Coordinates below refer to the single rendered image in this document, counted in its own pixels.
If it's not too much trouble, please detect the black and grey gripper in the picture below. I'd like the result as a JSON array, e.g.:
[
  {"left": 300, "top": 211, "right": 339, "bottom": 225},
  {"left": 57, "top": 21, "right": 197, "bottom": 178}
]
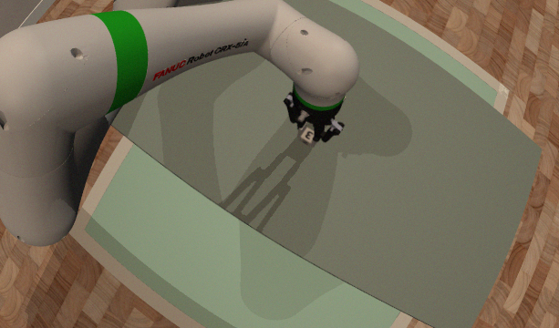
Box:
[{"left": 284, "top": 92, "right": 345, "bottom": 147}]

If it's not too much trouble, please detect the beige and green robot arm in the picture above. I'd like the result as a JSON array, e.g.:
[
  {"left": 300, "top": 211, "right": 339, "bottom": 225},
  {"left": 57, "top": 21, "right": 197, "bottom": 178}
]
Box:
[{"left": 0, "top": 0, "right": 359, "bottom": 247}]

